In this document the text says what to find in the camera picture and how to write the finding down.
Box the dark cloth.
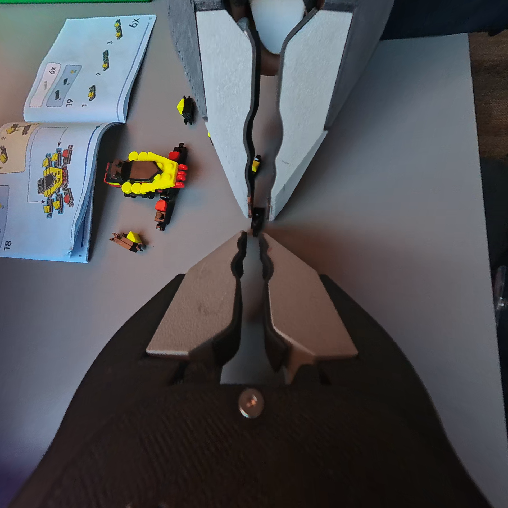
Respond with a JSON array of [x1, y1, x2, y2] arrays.
[[380, 0, 508, 41]]

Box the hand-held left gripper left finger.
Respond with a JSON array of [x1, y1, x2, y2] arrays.
[[146, 230, 247, 360]]

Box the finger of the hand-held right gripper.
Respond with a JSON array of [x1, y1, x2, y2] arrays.
[[169, 0, 261, 219], [269, 0, 394, 222]]

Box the clear plastic bag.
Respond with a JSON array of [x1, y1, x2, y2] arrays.
[[492, 265, 508, 331]]

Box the yellow black lego spider model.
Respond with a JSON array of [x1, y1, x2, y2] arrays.
[[104, 142, 188, 232]]

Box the brown yellow lego piece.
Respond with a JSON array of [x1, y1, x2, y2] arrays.
[[110, 230, 144, 253]]

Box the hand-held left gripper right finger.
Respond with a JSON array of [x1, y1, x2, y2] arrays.
[[259, 232, 358, 384]]

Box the lego instruction booklet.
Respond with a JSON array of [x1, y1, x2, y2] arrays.
[[0, 15, 157, 263]]

